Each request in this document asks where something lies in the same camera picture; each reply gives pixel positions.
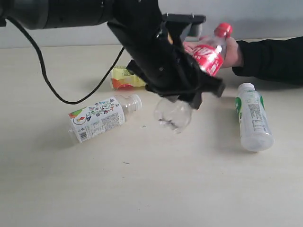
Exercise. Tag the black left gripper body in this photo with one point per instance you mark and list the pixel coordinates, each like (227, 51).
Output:
(140, 28)

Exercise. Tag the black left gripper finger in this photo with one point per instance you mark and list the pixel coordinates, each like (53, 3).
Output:
(183, 93)
(195, 82)

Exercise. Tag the clear cola bottle red label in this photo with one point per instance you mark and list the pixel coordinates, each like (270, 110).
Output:
(175, 112)

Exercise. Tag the yellow juice bottle red cap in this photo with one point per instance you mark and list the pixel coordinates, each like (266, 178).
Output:
(121, 78)

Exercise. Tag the clear bottle floral white label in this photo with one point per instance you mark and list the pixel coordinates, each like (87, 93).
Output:
(96, 119)

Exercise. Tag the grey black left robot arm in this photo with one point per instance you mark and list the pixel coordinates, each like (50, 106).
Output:
(49, 14)

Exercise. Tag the black sleeved forearm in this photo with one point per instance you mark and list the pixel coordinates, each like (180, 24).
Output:
(272, 60)

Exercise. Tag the white bottle green label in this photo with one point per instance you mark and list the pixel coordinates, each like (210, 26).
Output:
(255, 134)

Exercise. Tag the person's open bare hand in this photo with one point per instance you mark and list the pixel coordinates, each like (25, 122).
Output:
(234, 57)

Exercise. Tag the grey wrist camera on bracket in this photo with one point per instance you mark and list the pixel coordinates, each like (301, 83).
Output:
(182, 26)

